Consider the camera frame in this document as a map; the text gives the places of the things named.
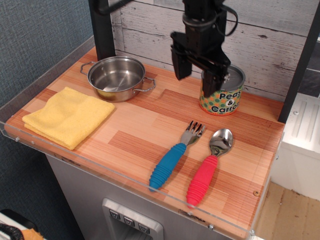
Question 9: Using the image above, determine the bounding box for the folded yellow cloth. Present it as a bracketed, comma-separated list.
[22, 87, 115, 150]

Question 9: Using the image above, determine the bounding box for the stainless steel pot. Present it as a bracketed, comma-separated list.
[80, 56, 156, 103]

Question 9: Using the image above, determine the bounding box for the grey toy cabinet body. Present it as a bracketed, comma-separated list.
[47, 155, 228, 240]

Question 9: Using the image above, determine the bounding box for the clear acrylic counter guard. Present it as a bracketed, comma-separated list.
[4, 49, 284, 240]

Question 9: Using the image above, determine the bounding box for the dark post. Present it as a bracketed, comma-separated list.
[88, 0, 116, 61]
[278, 3, 320, 124]

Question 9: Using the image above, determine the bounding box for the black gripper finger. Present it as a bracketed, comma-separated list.
[201, 70, 229, 98]
[171, 48, 192, 80]

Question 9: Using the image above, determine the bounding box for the peas and carrots can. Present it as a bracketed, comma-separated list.
[199, 65, 246, 116]

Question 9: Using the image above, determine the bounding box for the dark right post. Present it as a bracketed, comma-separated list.
[278, 3, 320, 124]

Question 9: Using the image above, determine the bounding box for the red handled spoon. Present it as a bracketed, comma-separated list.
[186, 128, 233, 208]

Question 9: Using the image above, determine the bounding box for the dark left post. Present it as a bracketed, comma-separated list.
[88, 0, 116, 61]

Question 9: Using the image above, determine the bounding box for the silver dispenser button panel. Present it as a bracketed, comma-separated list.
[102, 198, 164, 240]

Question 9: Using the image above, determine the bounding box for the blue handled fork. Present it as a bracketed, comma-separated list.
[148, 120, 206, 192]

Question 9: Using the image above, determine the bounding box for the white toy appliance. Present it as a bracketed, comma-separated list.
[270, 93, 320, 200]

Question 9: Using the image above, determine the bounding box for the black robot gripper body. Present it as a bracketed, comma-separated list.
[170, 23, 231, 74]

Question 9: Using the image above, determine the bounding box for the orange and black object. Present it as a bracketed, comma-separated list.
[0, 209, 45, 240]

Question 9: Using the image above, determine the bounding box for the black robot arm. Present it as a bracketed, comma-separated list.
[170, 0, 238, 98]

